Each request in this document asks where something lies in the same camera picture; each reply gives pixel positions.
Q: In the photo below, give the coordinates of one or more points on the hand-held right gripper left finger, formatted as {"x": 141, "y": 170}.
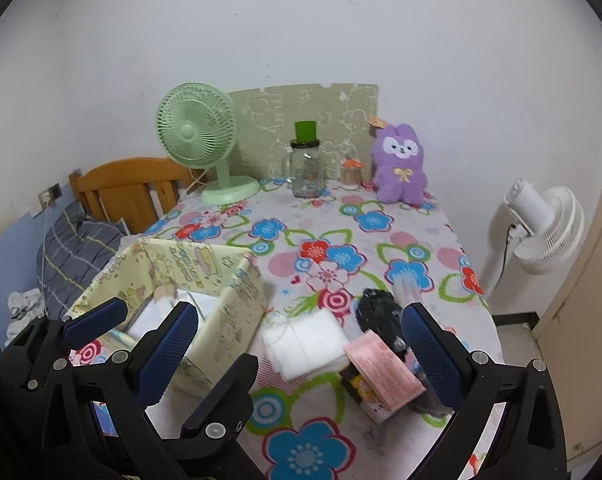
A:
{"x": 166, "y": 355}

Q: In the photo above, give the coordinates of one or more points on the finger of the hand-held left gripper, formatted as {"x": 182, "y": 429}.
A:
{"x": 96, "y": 317}
{"x": 221, "y": 395}

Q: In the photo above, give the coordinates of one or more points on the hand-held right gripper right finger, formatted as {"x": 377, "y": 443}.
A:
{"x": 431, "y": 355}

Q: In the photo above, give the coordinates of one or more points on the pink packet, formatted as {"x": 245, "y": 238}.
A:
{"x": 386, "y": 370}

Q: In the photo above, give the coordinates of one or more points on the black plastic bag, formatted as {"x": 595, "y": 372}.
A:
{"x": 378, "y": 315}

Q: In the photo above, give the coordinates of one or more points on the yellow printed storage box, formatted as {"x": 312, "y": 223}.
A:
{"x": 231, "y": 320}

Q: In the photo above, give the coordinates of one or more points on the white soft pack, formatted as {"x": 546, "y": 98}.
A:
{"x": 186, "y": 300}

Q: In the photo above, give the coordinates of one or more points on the white crumpled clothes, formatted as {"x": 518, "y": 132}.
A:
{"x": 23, "y": 305}

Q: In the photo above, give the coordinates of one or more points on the white cartoon printed packet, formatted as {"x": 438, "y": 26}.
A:
{"x": 368, "y": 402}

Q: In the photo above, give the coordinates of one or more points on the wooden bed headboard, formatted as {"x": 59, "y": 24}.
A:
{"x": 131, "y": 175}

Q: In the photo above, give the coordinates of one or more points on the white standing fan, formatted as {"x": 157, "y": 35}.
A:
{"x": 546, "y": 230}

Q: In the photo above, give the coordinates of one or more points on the purple plush bunny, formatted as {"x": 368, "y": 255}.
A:
{"x": 398, "y": 175}

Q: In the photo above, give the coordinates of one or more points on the cotton swab container orange lid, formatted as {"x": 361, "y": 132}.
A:
{"x": 351, "y": 175}

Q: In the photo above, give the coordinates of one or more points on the green desk fan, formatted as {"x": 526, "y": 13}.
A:
{"x": 196, "y": 130}

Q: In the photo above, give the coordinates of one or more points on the glass jar with black lid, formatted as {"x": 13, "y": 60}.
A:
{"x": 306, "y": 175}

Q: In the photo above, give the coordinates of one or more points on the green plastic cup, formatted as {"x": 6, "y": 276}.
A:
{"x": 306, "y": 131}

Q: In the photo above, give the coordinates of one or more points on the wall power outlet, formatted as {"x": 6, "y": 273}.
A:
{"x": 55, "y": 191}

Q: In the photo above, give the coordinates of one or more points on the green patterned wall board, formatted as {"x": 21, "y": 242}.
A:
{"x": 281, "y": 110}

